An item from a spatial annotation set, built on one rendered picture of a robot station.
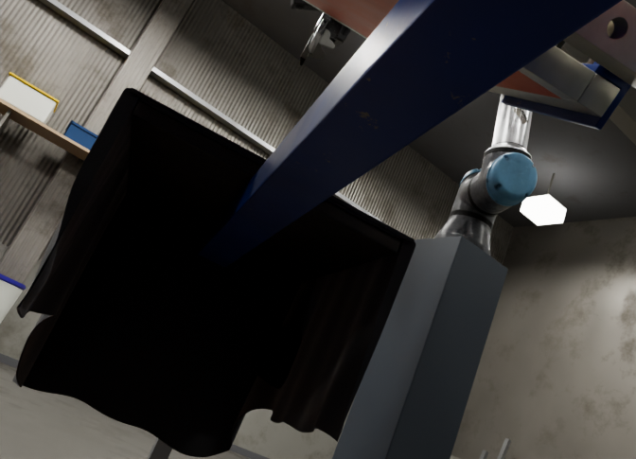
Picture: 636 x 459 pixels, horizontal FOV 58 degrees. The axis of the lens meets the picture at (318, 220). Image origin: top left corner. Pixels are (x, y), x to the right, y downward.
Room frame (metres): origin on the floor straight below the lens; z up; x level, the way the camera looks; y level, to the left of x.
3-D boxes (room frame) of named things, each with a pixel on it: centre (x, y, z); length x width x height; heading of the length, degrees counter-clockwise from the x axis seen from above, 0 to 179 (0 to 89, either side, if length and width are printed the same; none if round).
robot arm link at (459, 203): (1.40, -0.38, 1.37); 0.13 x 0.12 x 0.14; 4
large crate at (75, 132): (6.05, 2.66, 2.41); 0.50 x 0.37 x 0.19; 116
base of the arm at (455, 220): (1.40, -0.37, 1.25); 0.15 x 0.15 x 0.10
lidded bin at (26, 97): (5.74, 3.29, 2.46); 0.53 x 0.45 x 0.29; 116
